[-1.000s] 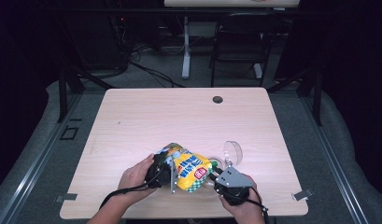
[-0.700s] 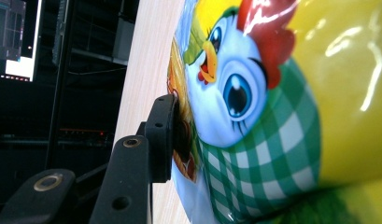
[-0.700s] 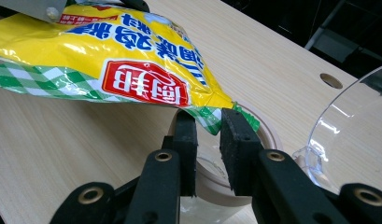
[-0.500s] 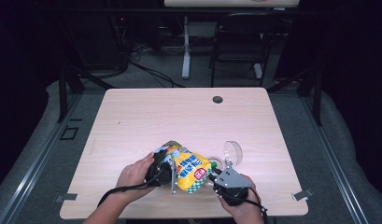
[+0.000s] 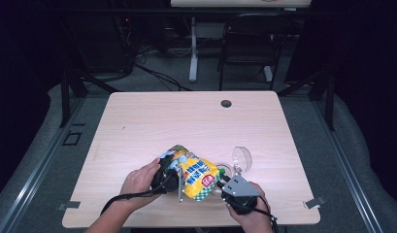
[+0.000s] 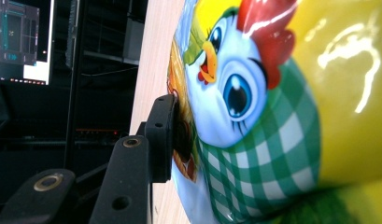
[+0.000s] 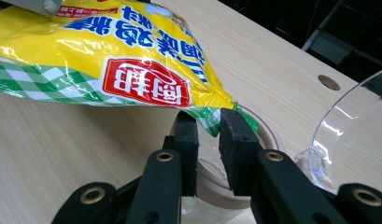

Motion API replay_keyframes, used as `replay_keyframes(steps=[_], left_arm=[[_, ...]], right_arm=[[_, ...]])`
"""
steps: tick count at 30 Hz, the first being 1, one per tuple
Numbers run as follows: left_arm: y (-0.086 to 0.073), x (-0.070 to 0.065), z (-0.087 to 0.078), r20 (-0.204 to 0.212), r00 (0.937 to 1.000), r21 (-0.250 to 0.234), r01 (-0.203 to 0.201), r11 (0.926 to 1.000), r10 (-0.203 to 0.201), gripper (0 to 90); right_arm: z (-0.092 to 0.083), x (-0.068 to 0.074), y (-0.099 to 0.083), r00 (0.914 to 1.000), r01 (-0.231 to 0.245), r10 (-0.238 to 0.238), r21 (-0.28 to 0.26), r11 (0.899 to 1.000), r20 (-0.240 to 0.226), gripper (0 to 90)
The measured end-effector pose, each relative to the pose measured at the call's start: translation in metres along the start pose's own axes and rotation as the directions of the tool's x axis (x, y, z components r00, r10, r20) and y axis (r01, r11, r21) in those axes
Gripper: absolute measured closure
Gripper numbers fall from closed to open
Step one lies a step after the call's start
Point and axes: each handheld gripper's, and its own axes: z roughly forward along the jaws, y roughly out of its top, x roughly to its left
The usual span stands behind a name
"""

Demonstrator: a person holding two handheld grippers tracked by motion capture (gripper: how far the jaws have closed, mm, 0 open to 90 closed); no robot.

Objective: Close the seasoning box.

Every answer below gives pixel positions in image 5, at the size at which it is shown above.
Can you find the grey tape strip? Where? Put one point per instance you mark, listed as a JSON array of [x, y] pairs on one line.
[[314, 202], [70, 205]]

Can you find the yellow spout pouch green cap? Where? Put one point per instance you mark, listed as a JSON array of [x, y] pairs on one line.
[[199, 176]]

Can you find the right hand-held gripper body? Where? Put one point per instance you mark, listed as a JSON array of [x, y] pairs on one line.
[[241, 192]]

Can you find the aluminium floor rail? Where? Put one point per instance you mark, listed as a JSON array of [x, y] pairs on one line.
[[40, 165], [345, 168]]

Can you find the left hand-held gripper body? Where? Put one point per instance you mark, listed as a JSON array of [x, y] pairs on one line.
[[167, 183]]

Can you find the person's left hand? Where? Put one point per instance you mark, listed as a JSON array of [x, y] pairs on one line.
[[138, 184]]

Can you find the white desk leg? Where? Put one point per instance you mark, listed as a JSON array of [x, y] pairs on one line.
[[193, 58], [268, 73]]

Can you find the light wooden background desk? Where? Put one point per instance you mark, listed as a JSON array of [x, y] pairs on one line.
[[238, 3]]

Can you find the dark equipment cabinet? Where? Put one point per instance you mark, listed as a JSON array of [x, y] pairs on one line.
[[99, 45]]

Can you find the person's right hand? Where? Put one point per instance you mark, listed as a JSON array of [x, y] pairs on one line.
[[254, 221]]

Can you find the black folding chair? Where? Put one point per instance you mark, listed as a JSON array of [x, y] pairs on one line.
[[251, 42]]

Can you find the black metal stand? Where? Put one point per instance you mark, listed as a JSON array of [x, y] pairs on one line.
[[65, 97], [330, 97]]

